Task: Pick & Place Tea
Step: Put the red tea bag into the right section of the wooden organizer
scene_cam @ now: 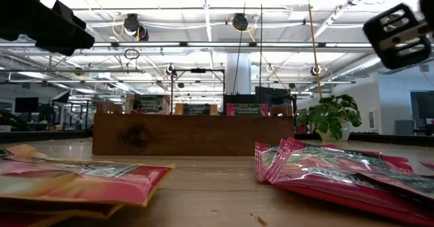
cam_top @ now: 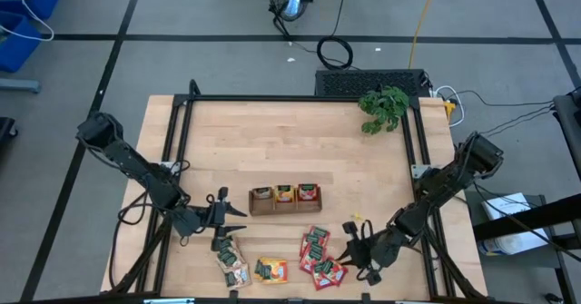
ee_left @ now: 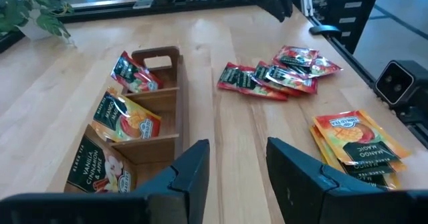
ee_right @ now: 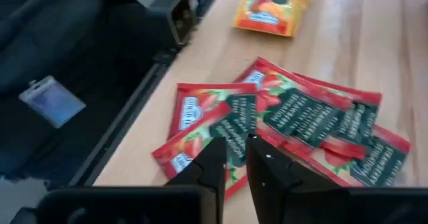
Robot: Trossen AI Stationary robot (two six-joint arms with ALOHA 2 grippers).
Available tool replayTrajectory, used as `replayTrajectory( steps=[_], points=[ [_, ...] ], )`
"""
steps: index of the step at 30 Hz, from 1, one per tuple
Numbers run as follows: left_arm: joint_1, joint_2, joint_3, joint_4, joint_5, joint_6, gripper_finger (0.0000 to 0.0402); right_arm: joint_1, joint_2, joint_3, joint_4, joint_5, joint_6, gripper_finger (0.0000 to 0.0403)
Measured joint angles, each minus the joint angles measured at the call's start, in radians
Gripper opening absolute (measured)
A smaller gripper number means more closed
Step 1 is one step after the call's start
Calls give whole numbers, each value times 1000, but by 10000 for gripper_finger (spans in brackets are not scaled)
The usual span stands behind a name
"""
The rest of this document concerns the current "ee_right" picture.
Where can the clear ID badge holder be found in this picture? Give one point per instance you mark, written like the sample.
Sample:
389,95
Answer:
53,103

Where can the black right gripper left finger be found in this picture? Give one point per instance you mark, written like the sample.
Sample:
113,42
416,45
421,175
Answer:
200,190

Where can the black table-level depth camera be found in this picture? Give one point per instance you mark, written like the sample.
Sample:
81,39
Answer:
180,16

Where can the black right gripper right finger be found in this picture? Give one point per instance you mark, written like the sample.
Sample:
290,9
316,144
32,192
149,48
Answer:
277,190

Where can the orange mango tea sachet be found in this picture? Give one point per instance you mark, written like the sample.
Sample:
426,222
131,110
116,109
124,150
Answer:
271,13

